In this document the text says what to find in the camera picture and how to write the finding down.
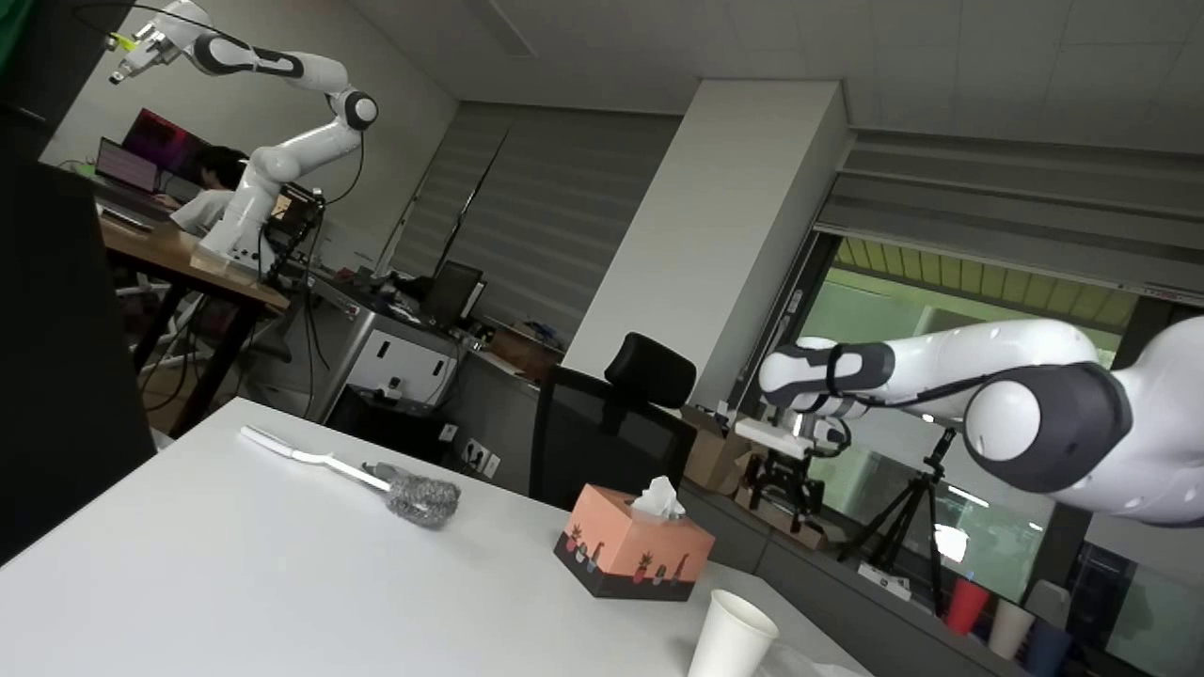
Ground wooden desk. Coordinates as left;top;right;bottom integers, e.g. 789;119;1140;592
93;203;294;424

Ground blue cup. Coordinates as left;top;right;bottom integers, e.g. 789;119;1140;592
1019;618;1076;677

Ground flat brown cardboard box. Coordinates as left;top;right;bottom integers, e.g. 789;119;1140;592
729;491;842;557

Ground white paper cup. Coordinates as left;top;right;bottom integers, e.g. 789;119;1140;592
686;586;782;677

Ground dark laptop screen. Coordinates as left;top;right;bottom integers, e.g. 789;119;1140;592
93;104;233;211

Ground white handled grey brush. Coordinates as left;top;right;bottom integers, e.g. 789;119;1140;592
236;424;462;534

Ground orange tissue box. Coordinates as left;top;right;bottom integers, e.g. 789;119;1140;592
552;485;719;600

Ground white plastic cup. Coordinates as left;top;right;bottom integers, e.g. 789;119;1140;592
986;599;1037;664

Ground white tissue paper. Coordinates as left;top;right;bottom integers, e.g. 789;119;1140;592
629;473;691;525

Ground white power strip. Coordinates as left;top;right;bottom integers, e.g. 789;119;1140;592
454;437;506;482

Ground open brown cardboard box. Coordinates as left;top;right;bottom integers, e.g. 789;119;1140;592
690;417;777;501

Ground red cup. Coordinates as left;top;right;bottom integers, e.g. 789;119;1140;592
940;575;995;640

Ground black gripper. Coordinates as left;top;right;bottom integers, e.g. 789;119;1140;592
748;446;830;517

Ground grey window blinds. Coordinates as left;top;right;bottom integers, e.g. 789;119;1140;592
389;100;686;349

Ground black monitor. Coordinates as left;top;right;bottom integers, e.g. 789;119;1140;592
422;260;491;329

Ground grey low cabinet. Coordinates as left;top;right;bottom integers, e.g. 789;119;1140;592
682;485;1019;677

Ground black office chair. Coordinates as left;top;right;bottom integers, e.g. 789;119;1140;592
532;329;699;502

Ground white computer case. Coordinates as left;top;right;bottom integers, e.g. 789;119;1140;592
335;314;462;408

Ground black foreground panel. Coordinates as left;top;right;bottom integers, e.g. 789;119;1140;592
0;0;161;567

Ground black camera tripod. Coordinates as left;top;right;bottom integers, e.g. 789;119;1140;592
839;424;963;618

